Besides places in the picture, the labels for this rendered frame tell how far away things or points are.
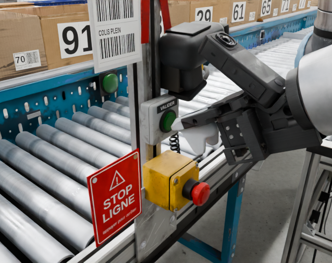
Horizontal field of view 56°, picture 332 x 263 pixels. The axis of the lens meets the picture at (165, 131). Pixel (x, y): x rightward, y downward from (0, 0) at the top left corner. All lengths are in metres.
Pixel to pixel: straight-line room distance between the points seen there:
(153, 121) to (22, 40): 0.64
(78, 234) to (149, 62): 0.33
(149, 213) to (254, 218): 1.24
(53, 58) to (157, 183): 0.68
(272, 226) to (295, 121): 1.42
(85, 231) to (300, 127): 0.40
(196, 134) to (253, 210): 1.43
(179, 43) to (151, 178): 0.22
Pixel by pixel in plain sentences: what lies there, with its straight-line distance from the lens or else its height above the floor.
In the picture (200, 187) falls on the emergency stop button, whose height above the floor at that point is 0.86.
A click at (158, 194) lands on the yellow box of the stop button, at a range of 0.53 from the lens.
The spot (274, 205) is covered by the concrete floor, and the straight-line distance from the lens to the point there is 1.91.
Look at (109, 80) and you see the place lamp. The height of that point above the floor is 0.82.
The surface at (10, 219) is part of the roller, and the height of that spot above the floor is 0.75.
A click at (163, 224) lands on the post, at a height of 0.71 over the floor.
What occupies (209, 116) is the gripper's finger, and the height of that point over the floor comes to 1.00.
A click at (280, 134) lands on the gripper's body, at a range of 0.38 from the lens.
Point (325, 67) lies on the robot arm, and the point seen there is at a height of 1.08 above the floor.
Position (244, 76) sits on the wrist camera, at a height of 1.05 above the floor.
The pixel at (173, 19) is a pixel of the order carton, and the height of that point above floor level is 0.98.
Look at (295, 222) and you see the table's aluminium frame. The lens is 1.09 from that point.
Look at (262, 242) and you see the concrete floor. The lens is 1.67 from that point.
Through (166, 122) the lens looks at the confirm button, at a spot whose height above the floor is 0.95.
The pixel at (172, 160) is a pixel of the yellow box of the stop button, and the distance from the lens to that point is 0.53.
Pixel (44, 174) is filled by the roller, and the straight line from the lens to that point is 0.78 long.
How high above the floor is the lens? 1.16
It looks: 26 degrees down
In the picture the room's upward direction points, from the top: straight up
